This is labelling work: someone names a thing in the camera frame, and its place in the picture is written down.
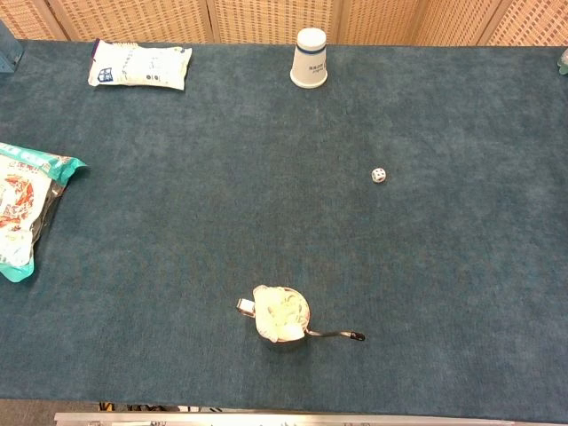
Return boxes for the teal felt table mat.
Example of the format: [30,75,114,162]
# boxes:
[0,38,568,424]

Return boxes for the crumpled white cloth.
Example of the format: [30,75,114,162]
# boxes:
[251,284,310,344]

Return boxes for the metal strainer with white contents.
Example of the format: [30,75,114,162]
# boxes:
[235,287,367,351]

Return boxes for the white paper cup blue band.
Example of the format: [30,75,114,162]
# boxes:
[289,27,329,90]

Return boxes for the woven rattan folding screen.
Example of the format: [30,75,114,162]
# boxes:
[0,0,568,47]

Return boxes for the white blue snack packet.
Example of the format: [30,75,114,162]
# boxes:
[87,38,193,91]

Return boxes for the teal red food bag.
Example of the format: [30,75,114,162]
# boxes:
[0,142,88,284]

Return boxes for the aluminium frame rail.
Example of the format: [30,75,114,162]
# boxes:
[53,411,547,426]

